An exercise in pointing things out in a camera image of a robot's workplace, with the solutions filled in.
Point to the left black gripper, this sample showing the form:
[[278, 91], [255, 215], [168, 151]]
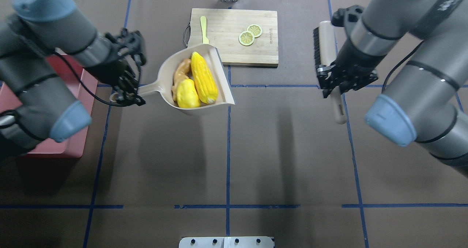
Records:
[[107, 71]]

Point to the yellow plastic knife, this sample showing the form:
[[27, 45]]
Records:
[[203, 24]]

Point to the bamboo cutting board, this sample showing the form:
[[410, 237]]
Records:
[[223, 28]]

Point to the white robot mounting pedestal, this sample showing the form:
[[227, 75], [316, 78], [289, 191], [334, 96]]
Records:
[[227, 242]]

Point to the lemon slice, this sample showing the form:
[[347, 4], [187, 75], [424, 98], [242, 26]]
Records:
[[255, 29], [246, 38]]

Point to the orange ginger root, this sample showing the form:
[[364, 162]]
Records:
[[180, 74]]

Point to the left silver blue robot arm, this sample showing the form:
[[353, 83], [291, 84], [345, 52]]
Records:
[[37, 28]]

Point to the yellow potato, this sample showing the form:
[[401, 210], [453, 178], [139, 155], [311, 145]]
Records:
[[187, 96]]

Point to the beige plastic dustpan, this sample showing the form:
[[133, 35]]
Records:
[[164, 79]]

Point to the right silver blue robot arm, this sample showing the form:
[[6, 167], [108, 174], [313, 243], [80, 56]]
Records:
[[415, 106]]

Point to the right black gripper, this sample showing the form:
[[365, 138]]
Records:
[[346, 60]]

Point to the yellow corn cob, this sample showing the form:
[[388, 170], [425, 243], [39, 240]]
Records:
[[204, 81]]

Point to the lemon slice far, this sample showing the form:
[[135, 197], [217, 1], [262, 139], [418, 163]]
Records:
[[255, 29]]

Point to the beige hand brush black bristles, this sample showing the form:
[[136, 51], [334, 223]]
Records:
[[325, 53]]

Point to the lemon slice near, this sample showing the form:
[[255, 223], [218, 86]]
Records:
[[246, 38]]

